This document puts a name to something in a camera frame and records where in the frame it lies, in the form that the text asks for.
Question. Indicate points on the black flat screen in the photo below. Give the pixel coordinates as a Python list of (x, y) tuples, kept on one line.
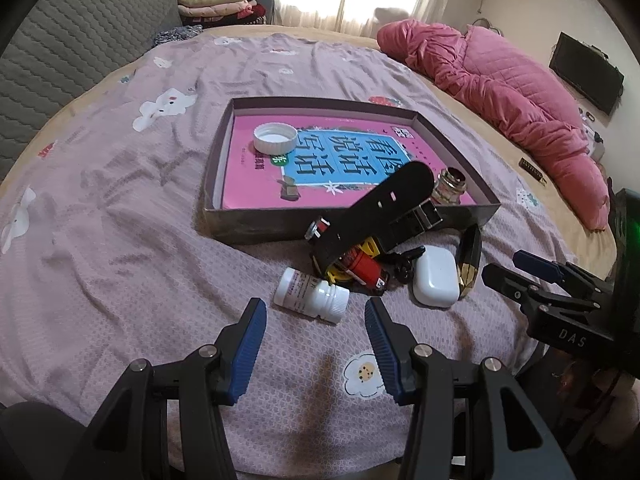
[(585, 72)]

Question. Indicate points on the metal pipe fitting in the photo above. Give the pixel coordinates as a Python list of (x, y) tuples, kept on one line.
[(450, 187)]

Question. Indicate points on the shallow cardboard box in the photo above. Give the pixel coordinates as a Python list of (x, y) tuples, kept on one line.
[(350, 225)]

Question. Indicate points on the pink quilt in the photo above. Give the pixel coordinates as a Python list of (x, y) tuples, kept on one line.
[(500, 90)]

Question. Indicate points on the white pill bottle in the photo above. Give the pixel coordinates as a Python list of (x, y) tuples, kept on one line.
[(310, 295)]

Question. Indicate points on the pile of folded clothes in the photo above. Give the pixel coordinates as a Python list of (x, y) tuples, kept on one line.
[(215, 2)]

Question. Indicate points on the white bottle cap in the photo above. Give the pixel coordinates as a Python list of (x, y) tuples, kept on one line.
[(274, 139)]

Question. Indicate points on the purple printed blanket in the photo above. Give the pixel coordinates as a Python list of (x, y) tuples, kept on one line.
[(125, 210)]

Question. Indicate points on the small dark rectangular object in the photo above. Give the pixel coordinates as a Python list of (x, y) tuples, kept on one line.
[(531, 169)]

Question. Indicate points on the white earbuds case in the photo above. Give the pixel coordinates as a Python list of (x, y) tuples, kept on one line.
[(435, 277)]

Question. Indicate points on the grey quilted headboard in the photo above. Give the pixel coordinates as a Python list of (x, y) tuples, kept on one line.
[(75, 45)]

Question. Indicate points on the dark patterned cloth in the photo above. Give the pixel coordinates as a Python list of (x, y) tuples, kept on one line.
[(175, 35)]

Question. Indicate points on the black plastic clip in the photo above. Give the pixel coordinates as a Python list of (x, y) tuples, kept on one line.
[(406, 260)]

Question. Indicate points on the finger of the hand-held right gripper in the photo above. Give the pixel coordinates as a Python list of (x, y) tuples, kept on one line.
[(537, 265), (510, 287)]

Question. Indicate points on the pink and blue book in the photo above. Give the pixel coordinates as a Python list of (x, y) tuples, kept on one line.
[(320, 160)]

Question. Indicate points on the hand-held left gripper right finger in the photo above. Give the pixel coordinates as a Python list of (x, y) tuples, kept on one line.
[(382, 350)]

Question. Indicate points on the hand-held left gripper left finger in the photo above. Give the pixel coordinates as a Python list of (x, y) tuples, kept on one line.
[(248, 350)]

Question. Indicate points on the red cylindrical gadget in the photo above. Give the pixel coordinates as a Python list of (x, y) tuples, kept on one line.
[(365, 267)]

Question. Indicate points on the black watch with yellow case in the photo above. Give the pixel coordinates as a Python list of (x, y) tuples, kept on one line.
[(380, 200)]

